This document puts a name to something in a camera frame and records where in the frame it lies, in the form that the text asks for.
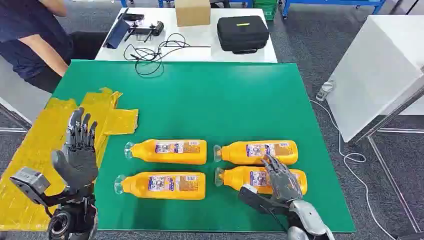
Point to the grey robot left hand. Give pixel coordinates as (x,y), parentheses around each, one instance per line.
(78,165)

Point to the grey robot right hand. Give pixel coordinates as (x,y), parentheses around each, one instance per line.
(283,185)

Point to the orange drink bottle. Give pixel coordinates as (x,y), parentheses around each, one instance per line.
(235,155)
(238,179)
(136,188)
(145,155)

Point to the yellow sheet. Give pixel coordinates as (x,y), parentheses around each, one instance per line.
(30,139)

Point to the clear plastic water bottle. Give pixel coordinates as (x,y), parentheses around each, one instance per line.
(325,90)

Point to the green table mat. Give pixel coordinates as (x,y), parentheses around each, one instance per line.
(215,106)

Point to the dark blue tablet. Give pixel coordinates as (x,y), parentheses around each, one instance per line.
(116,34)

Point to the white panel table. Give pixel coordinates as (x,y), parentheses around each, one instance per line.
(371,73)

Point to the black carrying case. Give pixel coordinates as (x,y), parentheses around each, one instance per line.
(242,34)

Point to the person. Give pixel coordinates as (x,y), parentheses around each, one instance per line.
(20,20)

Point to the black remote controller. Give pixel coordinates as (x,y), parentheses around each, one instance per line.
(155,29)

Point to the black phone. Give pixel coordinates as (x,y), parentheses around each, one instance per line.
(132,17)

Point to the green plastic crate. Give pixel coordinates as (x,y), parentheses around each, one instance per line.
(265,10)

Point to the cardboard box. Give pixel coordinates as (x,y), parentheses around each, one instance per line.
(192,13)

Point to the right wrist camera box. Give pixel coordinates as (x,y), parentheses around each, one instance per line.
(251,198)

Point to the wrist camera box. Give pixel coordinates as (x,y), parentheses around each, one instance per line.
(251,198)
(30,182)

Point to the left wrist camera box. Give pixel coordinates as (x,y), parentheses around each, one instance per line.
(30,182)

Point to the metal table frame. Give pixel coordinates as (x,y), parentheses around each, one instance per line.
(392,179)

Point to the blue metal rack frame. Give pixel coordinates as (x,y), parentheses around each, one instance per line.
(286,8)
(124,2)

